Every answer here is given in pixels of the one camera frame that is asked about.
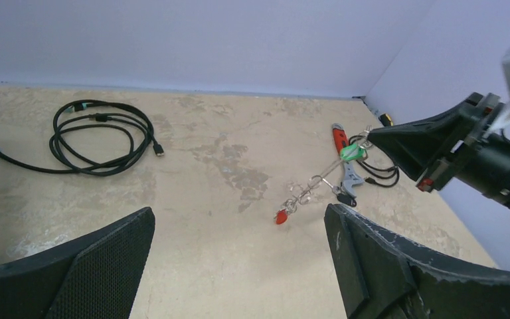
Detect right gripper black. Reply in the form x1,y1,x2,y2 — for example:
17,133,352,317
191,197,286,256
367,93,501,193

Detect black coiled cable right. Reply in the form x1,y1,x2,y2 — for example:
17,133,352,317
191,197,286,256
348,134,400,189

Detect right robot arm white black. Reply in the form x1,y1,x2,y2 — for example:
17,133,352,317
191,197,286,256
367,92,510,209

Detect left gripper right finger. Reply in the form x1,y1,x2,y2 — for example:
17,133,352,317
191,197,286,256
324,204,510,318

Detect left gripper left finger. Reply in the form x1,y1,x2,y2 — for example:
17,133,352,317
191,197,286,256
0,207,155,318

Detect red handled adjustable wrench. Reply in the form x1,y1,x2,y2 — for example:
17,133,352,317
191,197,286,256
331,123,365,199

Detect black coiled cable left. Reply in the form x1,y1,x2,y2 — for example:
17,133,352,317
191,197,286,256
0,99,165,177

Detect keyring chain with keys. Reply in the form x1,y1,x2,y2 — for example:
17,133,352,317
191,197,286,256
274,128,374,226

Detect black coiled cable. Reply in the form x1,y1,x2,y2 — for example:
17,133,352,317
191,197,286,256
0,99,165,177
348,134,400,189

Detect yellow black screwdriver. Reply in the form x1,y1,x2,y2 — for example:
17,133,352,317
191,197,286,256
371,108,394,127

